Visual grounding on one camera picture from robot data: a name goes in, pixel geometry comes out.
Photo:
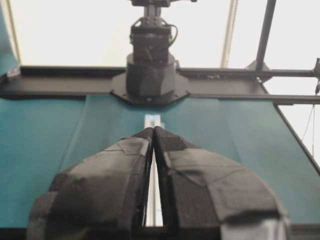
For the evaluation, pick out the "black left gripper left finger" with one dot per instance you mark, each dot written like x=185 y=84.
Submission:
x=104 y=197

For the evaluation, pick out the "black upright frame post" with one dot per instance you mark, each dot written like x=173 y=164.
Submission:
x=258 y=63

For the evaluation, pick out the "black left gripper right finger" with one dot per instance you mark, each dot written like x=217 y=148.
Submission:
x=207 y=196

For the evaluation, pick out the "black metal frame rail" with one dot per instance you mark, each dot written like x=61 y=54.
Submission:
x=78 y=82

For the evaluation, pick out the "large silver metal rail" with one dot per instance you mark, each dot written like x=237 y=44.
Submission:
x=154 y=216

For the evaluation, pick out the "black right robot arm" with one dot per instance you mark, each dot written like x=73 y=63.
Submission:
x=150 y=69

